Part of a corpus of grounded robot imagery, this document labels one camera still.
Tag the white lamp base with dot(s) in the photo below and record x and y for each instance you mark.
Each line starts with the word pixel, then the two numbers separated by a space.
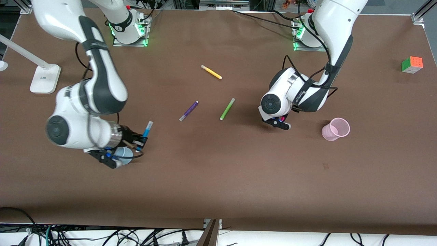
pixel 44 78

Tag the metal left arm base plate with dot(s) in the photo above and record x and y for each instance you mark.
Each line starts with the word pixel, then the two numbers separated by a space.
pixel 297 34

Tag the aluminium corner profile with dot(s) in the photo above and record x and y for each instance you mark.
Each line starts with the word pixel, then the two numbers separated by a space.
pixel 420 13

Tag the purple marker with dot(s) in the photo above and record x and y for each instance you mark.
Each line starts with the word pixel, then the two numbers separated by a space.
pixel 188 111

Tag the colourful puzzle cube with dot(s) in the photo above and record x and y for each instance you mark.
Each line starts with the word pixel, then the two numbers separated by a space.
pixel 412 64

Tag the yellow marker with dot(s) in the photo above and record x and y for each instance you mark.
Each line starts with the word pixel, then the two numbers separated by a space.
pixel 211 72

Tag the silver aluminium frame bar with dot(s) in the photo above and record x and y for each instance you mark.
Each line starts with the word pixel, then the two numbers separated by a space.
pixel 223 3

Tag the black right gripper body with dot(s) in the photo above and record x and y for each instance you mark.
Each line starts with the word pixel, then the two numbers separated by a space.
pixel 128 134

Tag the light blue plastic cup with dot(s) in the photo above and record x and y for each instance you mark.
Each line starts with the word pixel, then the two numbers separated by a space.
pixel 126 155

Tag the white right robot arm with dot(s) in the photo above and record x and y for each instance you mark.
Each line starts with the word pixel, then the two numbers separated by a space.
pixel 102 85

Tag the brown table cover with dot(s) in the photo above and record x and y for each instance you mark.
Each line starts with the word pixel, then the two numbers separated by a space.
pixel 239 177

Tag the green marker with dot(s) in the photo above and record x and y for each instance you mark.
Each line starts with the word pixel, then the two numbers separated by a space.
pixel 227 109

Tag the orange toy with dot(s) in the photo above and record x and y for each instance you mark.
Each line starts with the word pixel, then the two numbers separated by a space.
pixel 288 4

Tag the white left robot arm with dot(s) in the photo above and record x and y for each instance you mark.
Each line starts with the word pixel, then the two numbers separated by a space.
pixel 327 27

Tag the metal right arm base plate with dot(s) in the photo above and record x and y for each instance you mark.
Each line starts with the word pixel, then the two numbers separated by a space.
pixel 143 32

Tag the blue marker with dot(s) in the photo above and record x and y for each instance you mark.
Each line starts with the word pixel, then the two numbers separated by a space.
pixel 146 130

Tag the light pink plastic cup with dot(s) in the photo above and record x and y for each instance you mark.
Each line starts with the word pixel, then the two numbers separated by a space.
pixel 335 129

